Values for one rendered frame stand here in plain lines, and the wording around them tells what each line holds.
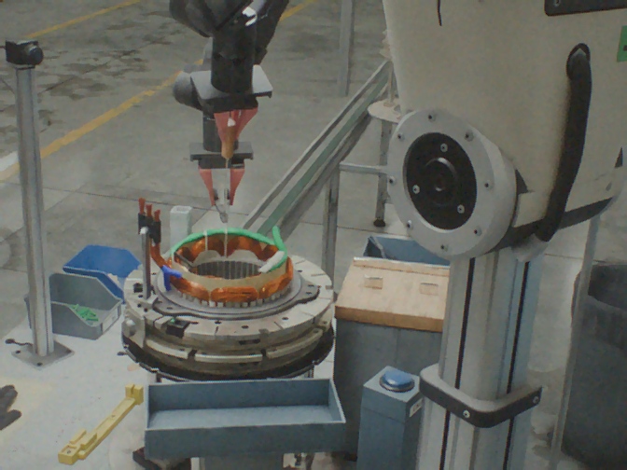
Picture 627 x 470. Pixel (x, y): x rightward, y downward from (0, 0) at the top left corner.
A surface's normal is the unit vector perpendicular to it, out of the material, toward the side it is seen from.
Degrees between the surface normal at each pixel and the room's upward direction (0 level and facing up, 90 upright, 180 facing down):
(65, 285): 87
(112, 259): 87
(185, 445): 90
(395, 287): 0
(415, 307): 0
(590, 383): 93
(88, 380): 0
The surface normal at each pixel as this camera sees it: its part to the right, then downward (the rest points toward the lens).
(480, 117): -0.75, 0.50
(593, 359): -0.82, 0.23
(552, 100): 0.63, 0.32
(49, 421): 0.04, -0.92
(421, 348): -0.19, 0.36
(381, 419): -0.56, 0.29
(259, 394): 0.14, 0.38
